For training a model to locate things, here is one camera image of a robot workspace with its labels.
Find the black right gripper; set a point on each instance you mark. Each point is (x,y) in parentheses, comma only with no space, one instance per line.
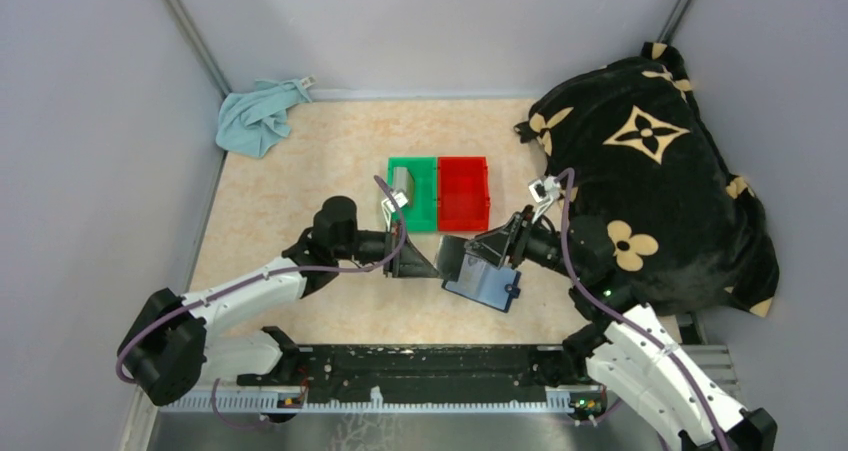
(511,239)

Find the grey block in bin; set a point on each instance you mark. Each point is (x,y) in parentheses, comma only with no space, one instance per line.
(403,187)

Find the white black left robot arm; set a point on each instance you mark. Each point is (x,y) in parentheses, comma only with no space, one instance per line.
(180,341)

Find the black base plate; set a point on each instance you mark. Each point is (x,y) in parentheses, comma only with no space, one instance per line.
(419,374)

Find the light blue cloth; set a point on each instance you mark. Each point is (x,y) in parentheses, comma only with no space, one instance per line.
(251,123)

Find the navy blue card holder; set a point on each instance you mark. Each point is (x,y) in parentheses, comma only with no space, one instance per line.
(498,288)

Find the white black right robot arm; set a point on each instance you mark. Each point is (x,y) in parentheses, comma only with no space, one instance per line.
(625,348)

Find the black floral pillow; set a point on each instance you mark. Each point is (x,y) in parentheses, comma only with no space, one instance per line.
(685,232)

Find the white VIP card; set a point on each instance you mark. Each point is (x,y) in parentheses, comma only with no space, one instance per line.
(472,271)

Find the red plastic bin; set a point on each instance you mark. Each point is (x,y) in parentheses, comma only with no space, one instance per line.
(463,194)

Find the green plastic bin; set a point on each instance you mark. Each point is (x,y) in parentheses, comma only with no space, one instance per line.
(421,213)

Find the aluminium frame rail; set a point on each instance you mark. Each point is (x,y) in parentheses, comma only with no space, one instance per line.
(288,399)

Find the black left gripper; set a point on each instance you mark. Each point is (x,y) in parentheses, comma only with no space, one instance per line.
(403,259)

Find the grey magnetic stripe card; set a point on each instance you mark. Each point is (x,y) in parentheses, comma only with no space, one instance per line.
(450,257)

